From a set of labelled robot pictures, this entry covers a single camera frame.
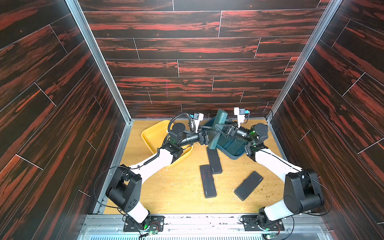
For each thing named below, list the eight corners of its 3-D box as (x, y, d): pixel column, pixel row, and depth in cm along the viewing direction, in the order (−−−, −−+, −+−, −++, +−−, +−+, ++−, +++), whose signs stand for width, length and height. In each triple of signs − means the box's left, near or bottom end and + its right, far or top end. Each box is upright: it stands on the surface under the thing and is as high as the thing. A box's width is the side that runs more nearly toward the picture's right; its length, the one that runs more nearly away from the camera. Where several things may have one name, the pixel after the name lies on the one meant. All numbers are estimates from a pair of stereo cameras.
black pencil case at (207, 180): (204, 198, 84) (205, 197, 82) (199, 167, 96) (199, 165, 94) (216, 197, 84) (217, 195, 82) (209, 165, 97) (210, 164, 95)
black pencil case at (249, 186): (243, 203, 82) (244, 202, 80) (233, 192, 86) (233, 191, 84) (263, 180, 90) (265, 178, 89) (253, 171, 94) (254, 170, 92)
